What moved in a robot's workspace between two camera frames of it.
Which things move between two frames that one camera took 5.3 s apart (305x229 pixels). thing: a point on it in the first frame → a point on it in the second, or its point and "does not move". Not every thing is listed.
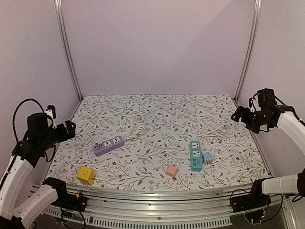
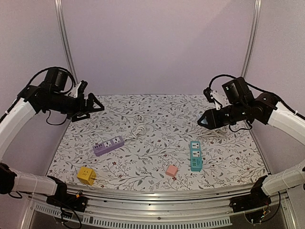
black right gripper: (246, 117) → (222, 117)
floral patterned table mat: (157, 141) does not move
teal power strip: (196, 157) does not move
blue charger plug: (207, 157) → (199, 116)
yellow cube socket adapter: (86, 175) does not move
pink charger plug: (171, 171) does not move
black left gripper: (71, 131) → (80, 107)
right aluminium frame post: (256, 14) does not move
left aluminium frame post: (58, 5) does not move
